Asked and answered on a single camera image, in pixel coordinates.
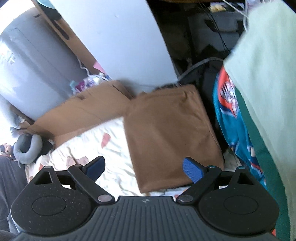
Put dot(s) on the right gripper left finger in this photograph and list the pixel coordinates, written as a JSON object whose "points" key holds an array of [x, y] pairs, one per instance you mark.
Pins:
{"points": [[85, 176]]}

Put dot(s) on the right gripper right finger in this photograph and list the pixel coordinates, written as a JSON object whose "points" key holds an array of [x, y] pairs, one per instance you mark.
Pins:
{"points": [[203, 179]]}

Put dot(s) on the brown t-shirt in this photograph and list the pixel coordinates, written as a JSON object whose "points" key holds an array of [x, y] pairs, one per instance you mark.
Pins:
{"points": [[184, 107]]}

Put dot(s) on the cream bear print blanket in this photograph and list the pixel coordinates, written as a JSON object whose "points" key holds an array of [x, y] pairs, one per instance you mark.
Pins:
{"points": [[109, 140]]}

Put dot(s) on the grey neck pillow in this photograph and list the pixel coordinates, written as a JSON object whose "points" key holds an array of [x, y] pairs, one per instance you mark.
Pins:
{"points": [[27, 148]]}

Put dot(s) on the dark grey pillow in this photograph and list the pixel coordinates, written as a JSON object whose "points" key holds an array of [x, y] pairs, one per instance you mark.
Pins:
{"points": [[13, 181]]}

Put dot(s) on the brown cardboard sheet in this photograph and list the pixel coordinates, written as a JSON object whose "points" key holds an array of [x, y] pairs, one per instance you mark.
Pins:
{"points": [[83, 112]]}

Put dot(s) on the colourful teal bag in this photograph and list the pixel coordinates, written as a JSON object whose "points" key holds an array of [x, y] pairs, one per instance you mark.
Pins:
{"points": [[232, 124]]}

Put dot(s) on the teddy bear toy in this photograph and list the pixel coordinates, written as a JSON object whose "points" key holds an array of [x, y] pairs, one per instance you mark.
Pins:
{"points": [[6, 150]]}

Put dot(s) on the pink white packaging bag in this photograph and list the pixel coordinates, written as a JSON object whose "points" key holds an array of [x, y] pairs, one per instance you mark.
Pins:
{"points": [[88, 82]]}

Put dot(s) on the white pillow in plastic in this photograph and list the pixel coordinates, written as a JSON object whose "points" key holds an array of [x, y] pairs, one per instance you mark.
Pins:
{"points": [[13, 122]]}

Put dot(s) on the pale green fabric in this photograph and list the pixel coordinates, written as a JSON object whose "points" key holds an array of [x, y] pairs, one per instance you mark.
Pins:
{"points": [[262, 68]]}

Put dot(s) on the grey storage bag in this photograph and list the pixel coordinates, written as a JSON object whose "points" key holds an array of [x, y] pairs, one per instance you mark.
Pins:
{"points": [[221, 30]]}

